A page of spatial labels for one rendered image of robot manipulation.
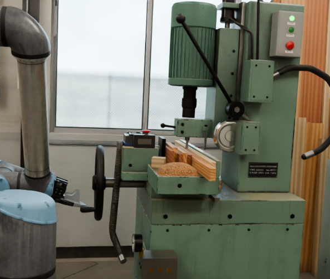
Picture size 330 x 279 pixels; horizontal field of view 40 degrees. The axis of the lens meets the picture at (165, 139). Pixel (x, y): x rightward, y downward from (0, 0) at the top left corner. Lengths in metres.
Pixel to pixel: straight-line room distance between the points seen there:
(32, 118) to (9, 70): 1.53
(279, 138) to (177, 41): 0.54
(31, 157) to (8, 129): 1.46
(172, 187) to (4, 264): 0.61
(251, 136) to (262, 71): 0.23
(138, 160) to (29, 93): 0.48
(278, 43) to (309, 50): 1.58
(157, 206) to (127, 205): 1.53
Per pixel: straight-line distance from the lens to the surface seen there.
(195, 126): 1.74
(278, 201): 1.70
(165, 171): 1.47
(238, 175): 1.74
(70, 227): 3.12
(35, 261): 1.09
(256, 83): 1.64
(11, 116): 3.01
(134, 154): 1.67
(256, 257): 1.73
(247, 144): 1.63
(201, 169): 1.52
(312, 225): 3.21
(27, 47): 1.38
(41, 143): 1.54
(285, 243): 1.76
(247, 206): 1.66
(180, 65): 1.69
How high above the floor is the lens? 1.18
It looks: 6 degrees down
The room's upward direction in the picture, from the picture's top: 3 degrees clockwise
